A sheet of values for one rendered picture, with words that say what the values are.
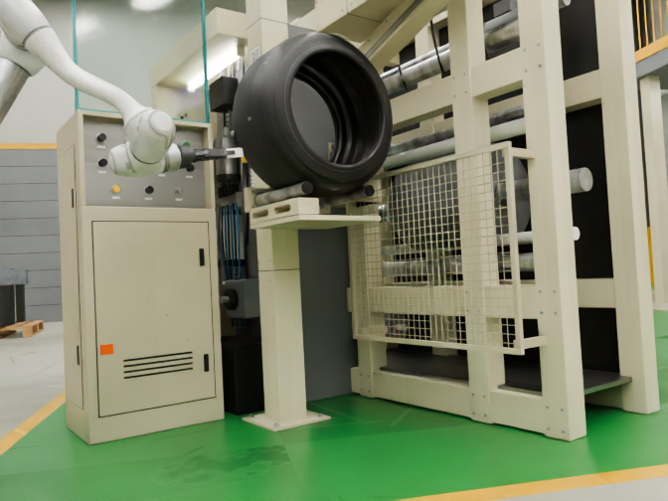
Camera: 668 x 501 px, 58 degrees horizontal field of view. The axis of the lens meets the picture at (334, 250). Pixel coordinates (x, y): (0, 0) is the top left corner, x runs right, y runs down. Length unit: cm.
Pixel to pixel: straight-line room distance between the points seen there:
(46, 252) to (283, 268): 921
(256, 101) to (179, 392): 121
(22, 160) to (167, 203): 920
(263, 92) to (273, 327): 93
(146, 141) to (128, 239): 77
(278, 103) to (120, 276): 93
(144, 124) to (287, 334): 109
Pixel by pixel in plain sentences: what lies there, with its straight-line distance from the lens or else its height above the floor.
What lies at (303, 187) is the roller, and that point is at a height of 90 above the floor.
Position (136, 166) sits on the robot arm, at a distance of 191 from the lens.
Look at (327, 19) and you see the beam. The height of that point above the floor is 166.
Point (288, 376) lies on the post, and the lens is 249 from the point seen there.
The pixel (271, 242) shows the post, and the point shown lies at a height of 73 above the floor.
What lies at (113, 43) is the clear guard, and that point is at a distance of 269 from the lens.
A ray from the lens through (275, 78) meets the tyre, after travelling 213.
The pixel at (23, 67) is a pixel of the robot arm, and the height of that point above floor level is 131.
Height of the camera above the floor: 60
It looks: 2 degrees up
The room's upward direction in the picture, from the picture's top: 3 degrees counter-clockwise
